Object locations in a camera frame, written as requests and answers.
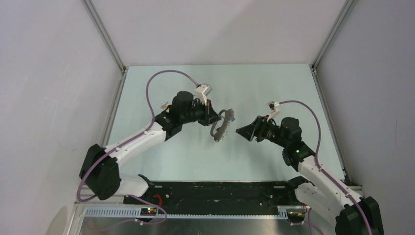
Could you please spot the right aluminium corner post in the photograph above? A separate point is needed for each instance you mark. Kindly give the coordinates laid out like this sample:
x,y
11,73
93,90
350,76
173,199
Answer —
x,y
335,29

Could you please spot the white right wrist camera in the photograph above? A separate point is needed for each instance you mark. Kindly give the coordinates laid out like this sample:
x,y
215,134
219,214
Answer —
x,y
274,110

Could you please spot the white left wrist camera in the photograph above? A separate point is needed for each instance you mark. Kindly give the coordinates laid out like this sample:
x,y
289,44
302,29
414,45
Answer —
x,y
202,91

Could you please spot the yellow tagged key on table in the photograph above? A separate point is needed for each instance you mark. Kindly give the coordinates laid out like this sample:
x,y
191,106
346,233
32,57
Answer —
x,y
165,106

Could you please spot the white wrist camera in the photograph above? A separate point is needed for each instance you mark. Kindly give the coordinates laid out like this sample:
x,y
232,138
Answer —
x,y
202,91
274,110

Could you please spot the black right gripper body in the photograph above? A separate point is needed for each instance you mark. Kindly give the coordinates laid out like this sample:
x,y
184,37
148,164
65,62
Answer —
x,y
267,131

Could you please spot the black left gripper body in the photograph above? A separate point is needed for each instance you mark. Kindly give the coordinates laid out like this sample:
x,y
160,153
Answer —
x,y
200,112

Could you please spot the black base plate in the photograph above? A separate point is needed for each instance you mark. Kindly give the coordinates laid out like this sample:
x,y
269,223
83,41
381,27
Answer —
x,y
224,198

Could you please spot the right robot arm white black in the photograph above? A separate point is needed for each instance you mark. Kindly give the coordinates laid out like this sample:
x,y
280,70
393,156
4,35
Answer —
x,y
324,181

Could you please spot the aluminium corner post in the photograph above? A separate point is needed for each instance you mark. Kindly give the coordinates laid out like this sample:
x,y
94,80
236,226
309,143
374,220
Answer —
x,y
97,21
335,29

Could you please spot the aluminium frame rail front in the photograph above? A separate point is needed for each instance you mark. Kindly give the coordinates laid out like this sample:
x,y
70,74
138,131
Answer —
x,y
125,205

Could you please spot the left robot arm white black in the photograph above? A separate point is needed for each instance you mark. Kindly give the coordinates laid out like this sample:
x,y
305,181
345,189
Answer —
x,y
100,171

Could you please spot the left aluminium corner post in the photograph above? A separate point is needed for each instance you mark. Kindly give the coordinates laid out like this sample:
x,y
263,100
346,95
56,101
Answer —
x,y
97,21

